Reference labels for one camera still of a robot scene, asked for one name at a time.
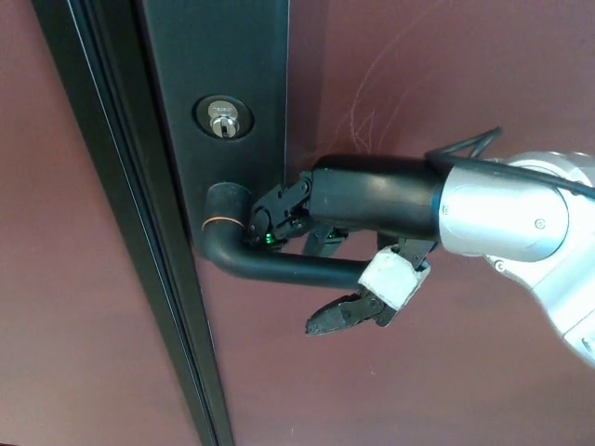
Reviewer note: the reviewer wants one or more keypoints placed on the black lock escutcheon plate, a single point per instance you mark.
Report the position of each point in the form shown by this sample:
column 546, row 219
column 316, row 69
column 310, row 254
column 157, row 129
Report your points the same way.
column 218, row 51

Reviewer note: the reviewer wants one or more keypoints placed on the silver key lock cylinder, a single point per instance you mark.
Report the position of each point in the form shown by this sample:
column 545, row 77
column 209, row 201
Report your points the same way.
column 224, row 120

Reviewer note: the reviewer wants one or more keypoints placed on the maroon door leaf with scratches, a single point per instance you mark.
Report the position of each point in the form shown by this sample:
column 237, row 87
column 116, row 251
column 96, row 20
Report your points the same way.
column 395, row 395

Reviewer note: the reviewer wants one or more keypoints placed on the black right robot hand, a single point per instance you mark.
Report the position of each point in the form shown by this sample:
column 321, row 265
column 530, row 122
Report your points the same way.
column 372, row 195

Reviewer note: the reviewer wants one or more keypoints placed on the black door edge strip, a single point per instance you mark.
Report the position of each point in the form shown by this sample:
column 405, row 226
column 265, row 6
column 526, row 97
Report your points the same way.
column 135, row 200

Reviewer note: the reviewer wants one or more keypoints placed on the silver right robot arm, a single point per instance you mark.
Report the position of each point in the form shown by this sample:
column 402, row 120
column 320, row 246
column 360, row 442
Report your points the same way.
column 502, row 218

